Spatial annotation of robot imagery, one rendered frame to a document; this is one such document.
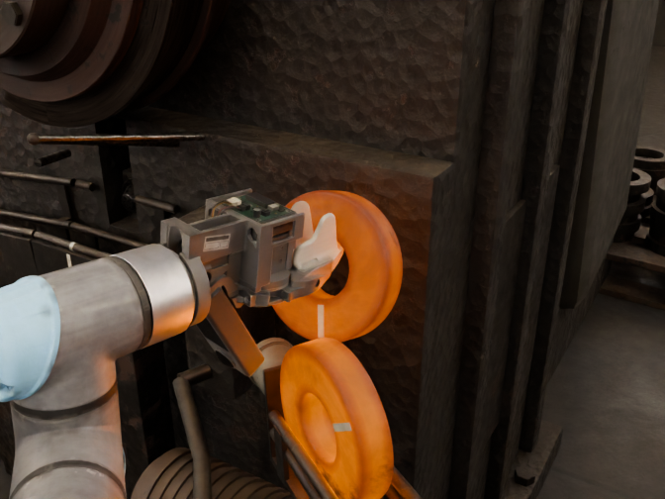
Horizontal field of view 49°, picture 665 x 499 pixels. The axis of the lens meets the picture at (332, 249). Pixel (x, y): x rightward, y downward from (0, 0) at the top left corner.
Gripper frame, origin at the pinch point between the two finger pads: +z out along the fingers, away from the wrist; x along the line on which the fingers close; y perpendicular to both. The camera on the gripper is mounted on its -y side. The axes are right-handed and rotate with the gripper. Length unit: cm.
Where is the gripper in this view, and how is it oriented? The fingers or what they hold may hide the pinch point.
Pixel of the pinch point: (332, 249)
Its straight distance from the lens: 73.7
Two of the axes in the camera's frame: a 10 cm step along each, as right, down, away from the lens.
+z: 6.6, -2.4, 7.1
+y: 1.1, -9.0, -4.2
